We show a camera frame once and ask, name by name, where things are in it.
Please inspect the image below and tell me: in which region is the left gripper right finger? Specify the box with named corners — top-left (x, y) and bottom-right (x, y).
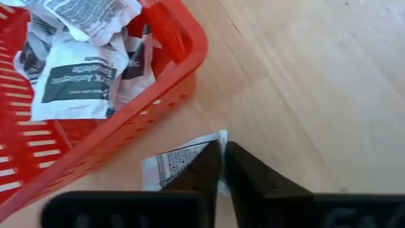
top-left (225, 141), bottom-right (405, 228)

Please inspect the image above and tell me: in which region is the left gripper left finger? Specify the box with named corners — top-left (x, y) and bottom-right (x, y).
top-left (40, 140), bottom-right (222, 228)

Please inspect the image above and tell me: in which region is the white packet black text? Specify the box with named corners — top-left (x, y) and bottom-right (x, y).
top-left (13, 21), bottom-right (50, 85)
top-left (30, 33), bottom-right (130, 122)
top-left (23, 0), bottom-right (142, 48)
top-left (113, 24), bottom-right (157, 111)
top-left (141, 129), bottom-right (229, 196)

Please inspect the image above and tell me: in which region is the red plastic basket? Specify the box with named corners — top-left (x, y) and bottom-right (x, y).
top-left (0, 0), bottom-right (209, 222)

